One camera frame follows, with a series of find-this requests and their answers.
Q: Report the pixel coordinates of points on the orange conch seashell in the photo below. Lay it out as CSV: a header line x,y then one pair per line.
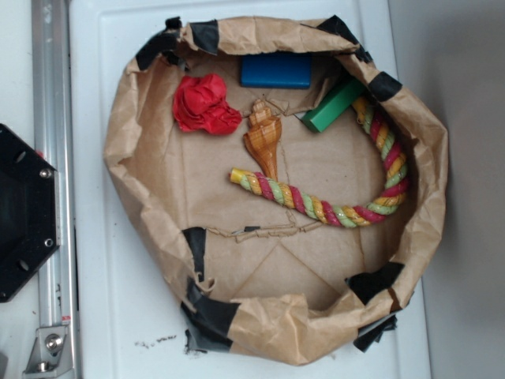
x,y
262,138

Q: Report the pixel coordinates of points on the crumpled red paper ball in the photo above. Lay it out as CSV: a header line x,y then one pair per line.
x,y
200,104

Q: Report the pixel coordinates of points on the aluminium extrusion rail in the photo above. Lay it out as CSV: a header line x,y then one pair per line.
x,y
58,289

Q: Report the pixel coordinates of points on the blue rectangular block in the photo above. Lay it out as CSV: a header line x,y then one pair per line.
x,y
276,70

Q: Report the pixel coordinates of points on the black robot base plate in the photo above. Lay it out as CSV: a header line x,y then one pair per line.
x,y
28,213

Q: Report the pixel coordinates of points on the green rectangular block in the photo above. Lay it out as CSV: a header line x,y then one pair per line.
x,y
333,105

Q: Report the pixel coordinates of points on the white plastic tray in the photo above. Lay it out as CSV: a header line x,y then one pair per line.
x,y
131,326

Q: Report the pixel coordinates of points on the metal corner bracket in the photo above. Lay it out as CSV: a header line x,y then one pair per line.
x,y
51,355

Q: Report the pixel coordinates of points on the brown paper bag tray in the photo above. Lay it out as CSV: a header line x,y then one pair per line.
x,y
294,268

